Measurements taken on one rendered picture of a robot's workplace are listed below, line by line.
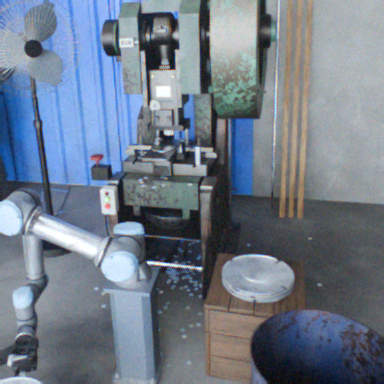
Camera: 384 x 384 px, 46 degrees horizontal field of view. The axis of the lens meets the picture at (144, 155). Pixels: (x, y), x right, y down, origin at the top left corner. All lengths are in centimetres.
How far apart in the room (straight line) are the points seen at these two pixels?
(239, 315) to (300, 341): 26
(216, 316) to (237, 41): 108
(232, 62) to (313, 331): 103
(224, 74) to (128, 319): 105
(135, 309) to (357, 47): 238
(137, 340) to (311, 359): 65
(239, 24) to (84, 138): 229
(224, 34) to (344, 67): 171
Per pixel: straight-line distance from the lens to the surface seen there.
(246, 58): 186
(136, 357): 198
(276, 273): 200
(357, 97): 349
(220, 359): 202
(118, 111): 369
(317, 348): 176
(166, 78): 226
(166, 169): 228
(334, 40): 342
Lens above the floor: 145
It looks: 18 degrees down
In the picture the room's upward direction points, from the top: 3 degrees counter-clockwise
